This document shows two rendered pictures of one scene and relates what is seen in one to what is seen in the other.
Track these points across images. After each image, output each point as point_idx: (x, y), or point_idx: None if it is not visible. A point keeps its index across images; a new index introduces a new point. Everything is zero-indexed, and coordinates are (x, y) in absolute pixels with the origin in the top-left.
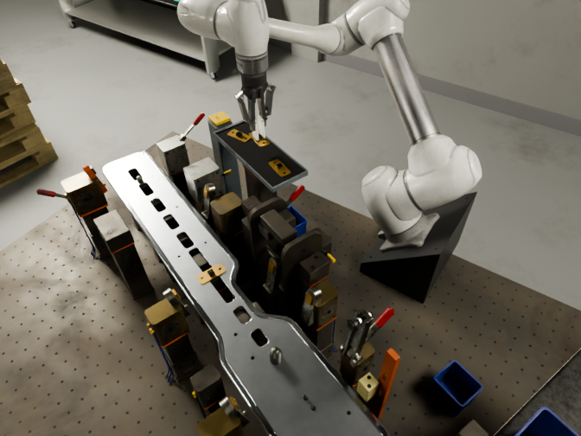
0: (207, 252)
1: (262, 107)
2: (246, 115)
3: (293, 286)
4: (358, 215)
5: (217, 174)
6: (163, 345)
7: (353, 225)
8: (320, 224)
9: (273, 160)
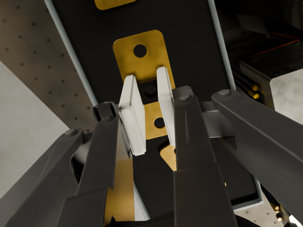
0: None
1: (108, 154)
2: (247, 110)
3: None
4: None
5: (272, 72)
6: None
7: (2, 24)
8: (57, 43)
9: (116, 5)
